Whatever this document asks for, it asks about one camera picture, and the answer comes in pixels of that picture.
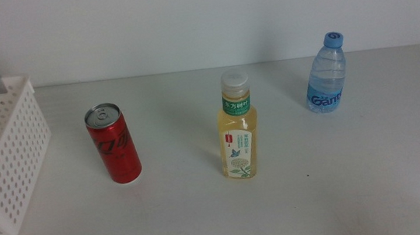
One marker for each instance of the red cola can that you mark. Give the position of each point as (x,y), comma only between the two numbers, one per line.
(116,151)

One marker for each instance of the yellow tea bottle green label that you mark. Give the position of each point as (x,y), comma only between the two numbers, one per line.
(238,130)

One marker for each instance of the clear water bottle blue cap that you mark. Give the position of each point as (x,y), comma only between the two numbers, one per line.
(325,82)

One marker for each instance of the white perforated plastic basket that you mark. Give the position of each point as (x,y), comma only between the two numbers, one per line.
(14,153)

